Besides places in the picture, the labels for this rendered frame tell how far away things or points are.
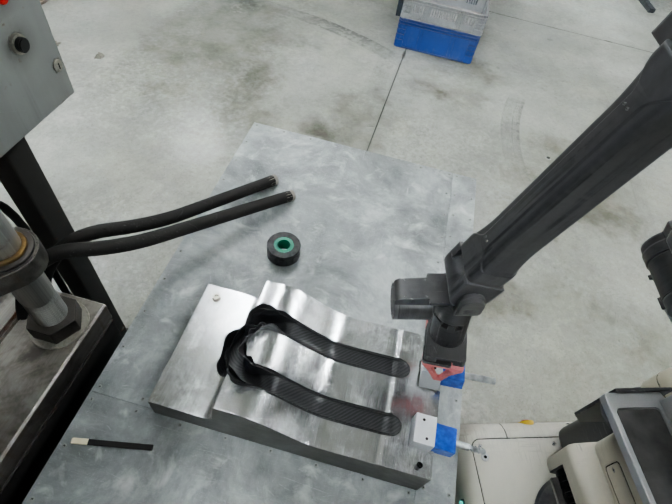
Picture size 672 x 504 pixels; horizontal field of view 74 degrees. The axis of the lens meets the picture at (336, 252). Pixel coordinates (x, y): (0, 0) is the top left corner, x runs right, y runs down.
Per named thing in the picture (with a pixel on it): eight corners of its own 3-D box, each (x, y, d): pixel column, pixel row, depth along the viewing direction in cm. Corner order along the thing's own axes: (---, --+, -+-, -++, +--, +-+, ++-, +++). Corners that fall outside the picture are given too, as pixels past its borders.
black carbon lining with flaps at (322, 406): (408, 364, 87) (422, 342, 80) (396, 448, 77) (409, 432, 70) (239, 316, 89) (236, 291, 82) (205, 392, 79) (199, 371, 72)
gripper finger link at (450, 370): (416, 386, 78) (423, 355, 72) (419, 352, 83) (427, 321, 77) (455, 394, 77) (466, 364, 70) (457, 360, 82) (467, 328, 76)
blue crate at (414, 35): (474, 41, 360) (484, 13, 343) (469, 66, 335) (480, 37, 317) (401, 22, 365) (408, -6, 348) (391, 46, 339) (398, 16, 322)
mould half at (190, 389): (432, 359, 96) (452, 330, 85) (416, 490, 80) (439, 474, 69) (211, 298, 99) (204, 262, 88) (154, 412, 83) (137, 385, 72)
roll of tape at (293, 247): (302, 243, 111) (303, 234, 108) (297, 269, 106) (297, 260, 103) (270, 238, 111) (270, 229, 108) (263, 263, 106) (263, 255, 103)
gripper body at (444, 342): (423, 361, 72) (429, 333, 67) (428, 313, 80) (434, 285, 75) (464, 369, 71) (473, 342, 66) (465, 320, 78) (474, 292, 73)
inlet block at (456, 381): (491, 377, 83) (498, 361, 80) (492, 401, 80) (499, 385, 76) (421, 363, 86) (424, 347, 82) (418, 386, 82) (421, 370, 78)
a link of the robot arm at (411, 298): (489, 302, 58) (479, 247, 63) (401, 301, 59) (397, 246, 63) (467, 337, 68) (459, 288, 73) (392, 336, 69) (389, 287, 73)
